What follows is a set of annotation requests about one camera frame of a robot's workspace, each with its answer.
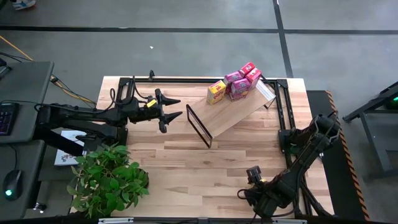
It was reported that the black hazard-striped floor mat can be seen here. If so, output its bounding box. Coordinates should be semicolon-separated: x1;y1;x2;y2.
306;90;371;222

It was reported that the grey desk top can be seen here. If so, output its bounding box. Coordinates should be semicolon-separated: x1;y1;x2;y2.
0;139;46;222
0;61;54;144

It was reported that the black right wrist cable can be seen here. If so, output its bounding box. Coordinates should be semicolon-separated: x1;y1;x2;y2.
236;188;250;201

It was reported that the purple Raisin Bran cereal box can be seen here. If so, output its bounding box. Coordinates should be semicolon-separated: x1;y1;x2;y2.
229;77;252;102
223;70;244;95

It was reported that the black floor cable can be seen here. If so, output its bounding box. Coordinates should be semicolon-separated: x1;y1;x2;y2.
49;76;98;106

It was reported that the black metal table frame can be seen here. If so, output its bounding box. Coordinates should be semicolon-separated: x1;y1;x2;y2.
112;76;335;218

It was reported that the black computer mouse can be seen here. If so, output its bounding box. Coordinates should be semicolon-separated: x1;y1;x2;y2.
2;169;23;202

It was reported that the thin black keyboard cable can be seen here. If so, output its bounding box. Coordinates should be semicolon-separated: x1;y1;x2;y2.
0;99;41;108

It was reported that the white printed paper sheet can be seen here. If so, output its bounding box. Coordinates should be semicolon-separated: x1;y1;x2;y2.
54;129;88;166

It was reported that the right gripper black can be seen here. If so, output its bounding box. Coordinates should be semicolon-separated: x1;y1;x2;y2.
245;166;274;208

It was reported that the yellow floor cable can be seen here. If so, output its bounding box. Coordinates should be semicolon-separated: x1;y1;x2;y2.
0;35;97;105

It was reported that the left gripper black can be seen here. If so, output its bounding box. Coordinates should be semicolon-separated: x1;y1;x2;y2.
129;88;183;134

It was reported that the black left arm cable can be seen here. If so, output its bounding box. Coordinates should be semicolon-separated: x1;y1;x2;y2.
109;76;149;107

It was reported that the black desk device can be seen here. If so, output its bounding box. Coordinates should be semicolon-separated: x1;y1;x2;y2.
0;58;12;80

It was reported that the yellow Corn Pops cereal box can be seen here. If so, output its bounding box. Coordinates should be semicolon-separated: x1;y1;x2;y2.
206;80;227;106

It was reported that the dark grey metal stand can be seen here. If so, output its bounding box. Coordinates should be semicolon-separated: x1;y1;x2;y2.
341;81;398;181

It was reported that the black computer keyboard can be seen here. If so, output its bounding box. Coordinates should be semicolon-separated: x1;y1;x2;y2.
0;102;19;136

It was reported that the wooden shelf black metal frame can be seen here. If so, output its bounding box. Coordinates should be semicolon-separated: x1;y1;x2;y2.
185;74;277;149

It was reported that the green potted plant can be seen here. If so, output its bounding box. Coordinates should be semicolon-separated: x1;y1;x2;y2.
67;142;150;218

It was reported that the person's foot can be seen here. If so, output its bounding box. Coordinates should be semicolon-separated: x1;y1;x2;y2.
11;0;37;11

